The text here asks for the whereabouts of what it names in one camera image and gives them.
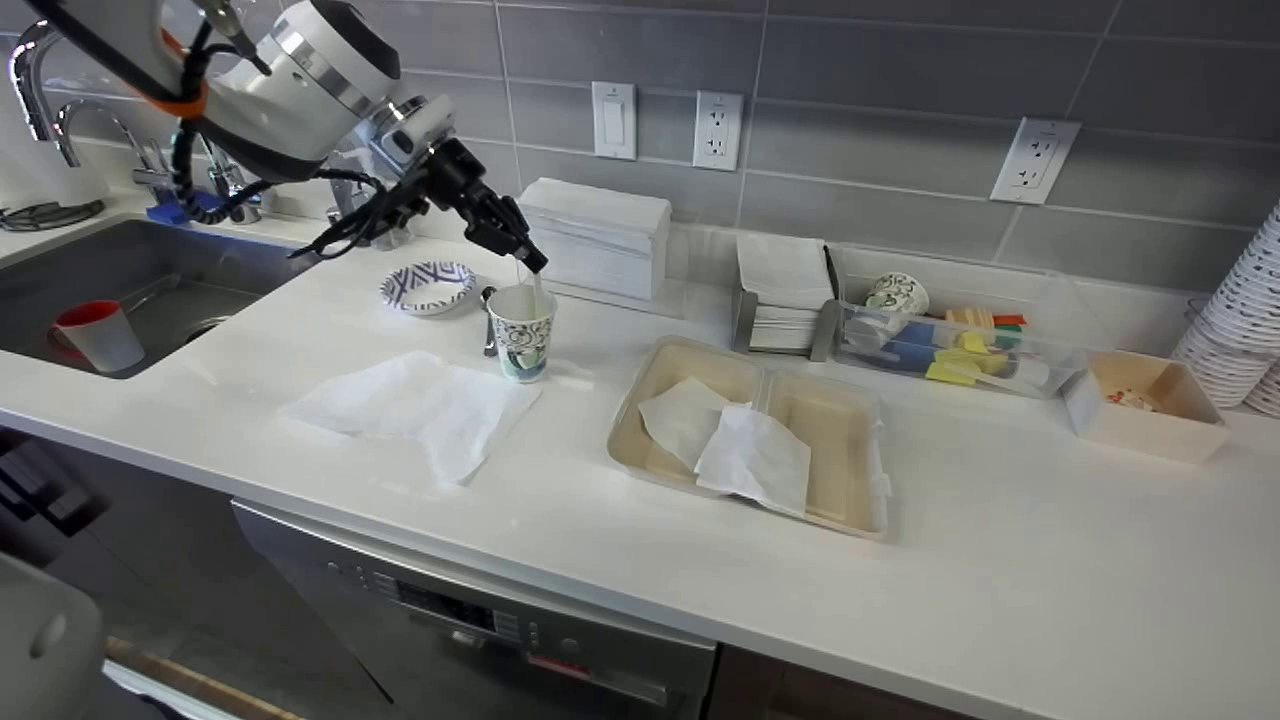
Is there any grey metal spoon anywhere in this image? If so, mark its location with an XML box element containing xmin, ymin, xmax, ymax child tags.
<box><xmin>477</xmin><ymin>280</ymin><xmax>505</xmax><ymax>359</ymax></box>

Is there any stainless dishwasher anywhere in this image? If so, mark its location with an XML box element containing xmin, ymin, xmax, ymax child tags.
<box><xmin>229</xmin><ymin>495</ymin><xmax>723</xmax><ymax>720</ymax></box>

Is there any patterned paper cup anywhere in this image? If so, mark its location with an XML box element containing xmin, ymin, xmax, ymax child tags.
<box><xmin>490</xmin><ymin>280</ymin><xmax>561</xmax><ymax>383</ymax></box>

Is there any shallow rectangular serving tray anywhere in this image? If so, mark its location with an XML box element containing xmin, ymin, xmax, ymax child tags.
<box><xmin>605</xmin><ymin>336</ymin><xmax>895</xmax><ymax>544</ymax></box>

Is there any white napkin box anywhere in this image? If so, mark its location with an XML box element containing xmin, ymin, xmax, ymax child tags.
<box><xmin>516</xmin><ymin>172</ymin><xmax>677</xmax><ymax>303</ymax></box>

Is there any clear condiment packet container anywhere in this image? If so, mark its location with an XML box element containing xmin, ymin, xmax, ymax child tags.
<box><xmin>837</xmin><ymin>272</ymin><xmax>1064</xmax><ymax>401</ymax></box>

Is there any small open cardboard box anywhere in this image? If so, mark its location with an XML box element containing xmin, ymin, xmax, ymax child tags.
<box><xmin>1057</xmin><ymin>349</ymin><xmax>1234</xmax><ymax>467</ymax></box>

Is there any white wall switch plate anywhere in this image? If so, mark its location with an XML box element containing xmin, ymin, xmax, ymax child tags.
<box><xmin>588</xmin><ymin>76</ymin><xmax>641</xmax><ymax>163</ymax></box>

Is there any black cable bundle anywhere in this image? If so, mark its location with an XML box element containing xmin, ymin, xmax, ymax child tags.
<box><xmin>24</xmin><ymin>0</ymin><xmax>436</xmax><ymax>265</ymax></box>

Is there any blue patterned ceramic bowl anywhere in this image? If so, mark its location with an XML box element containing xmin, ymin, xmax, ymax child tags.
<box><xmin>379</xmin><ymin>257</ymin><xmax>486</xmax><ymax>326</ymax></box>

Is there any chrome faucet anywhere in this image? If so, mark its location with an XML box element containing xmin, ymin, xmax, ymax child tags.
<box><xmin>5</xmin><ymin>14</ymin><xmax>272</xmax><ymax>225</ymax></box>

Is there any white wall outlet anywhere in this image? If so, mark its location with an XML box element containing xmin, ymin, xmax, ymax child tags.
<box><xmin>688</xmin><ymin>90</ymin><xmax>749</xmax><ymax>177</ymax></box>
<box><xmin>987</xmin><ymin>116</ymin><xmax>1085</xmax><ymax>210</ymax></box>

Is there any grey plastic seat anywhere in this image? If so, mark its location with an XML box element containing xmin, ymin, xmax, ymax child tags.
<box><xmin>0</xmin><ymin>547</ymin><xmax>111</xmax><ymax>720</ymax></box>

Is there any blue sponge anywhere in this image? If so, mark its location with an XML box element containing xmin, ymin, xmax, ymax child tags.
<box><xmin>146</xmin><ymin>194</ymin><xmax>223</xmax><ymax>228</ymax></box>

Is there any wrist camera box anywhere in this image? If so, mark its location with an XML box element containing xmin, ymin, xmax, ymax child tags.
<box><xmin>356</xmin><ymin>90</ymin><xmax>459</xmax><ymax>177</ymax></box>

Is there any white paper towel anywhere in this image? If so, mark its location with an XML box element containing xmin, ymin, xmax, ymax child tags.
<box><xmin>286</xmin><ymin>349</ymin><xmax>540</xmax><ymax>494</ymax></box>

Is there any dark lower cabinet door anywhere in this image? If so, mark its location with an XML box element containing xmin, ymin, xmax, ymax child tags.
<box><xmin>702</xmin><ymin>641</ymin><xmax>994</xmax><ymax>720</ymax></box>

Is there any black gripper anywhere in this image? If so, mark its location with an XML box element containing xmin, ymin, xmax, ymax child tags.
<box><xmin>423</xmin><ymin>134</ymin><xmax>553</xmax><ymax>280</ymax></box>

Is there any orange strap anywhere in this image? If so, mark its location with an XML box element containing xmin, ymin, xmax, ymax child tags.
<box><xmin>157</xmin><ymin>32</ymin><xmax>215</xmax><ymax>123</ymax></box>

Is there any stack of patterned paper cups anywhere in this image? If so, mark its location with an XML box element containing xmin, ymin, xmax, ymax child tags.
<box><xmin>1167</xmin><ymin>195</ymin><xmax>1280</xmax><ymax>419</ymax></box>

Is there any steel sink basin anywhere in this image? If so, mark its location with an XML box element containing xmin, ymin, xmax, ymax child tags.
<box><xmin>0</xmin><ymin>218</ymin><xmax>333</xmax><ymax>383</ymax></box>

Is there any dark grey utensil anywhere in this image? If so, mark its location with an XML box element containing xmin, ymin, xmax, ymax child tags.
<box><xmin>0</xmin><ymin>195</ymin><xmax>110</xmax><ymax>235</ymax></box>

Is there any red plastic cup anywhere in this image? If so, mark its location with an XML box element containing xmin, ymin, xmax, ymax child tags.
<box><xmin>49</xmin><ymin>297</ymin><xmax>147</xmax><ymax>377</ymax></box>

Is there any black block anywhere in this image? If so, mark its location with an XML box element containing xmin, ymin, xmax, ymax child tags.
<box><xmin>0</xmin><ymin>425</ymin><xmax>103</xmax><ymax>539</ymax></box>

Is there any folded white napkin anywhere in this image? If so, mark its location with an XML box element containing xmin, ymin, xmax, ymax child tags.
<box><xmin>692</xmin><ymin>401</ymin><xmax>817</xmax><ymax>522</ymax></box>
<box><xmin>636</xmin><ymin>374</ymin><xmax>737</xmax><ymax>471</ymax></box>

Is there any metal napkin holder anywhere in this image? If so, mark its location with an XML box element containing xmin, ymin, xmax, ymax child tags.
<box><xmin>728</xmin><ymin>235</ymin><xmax>849</xmax><ymax>359</ymax></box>

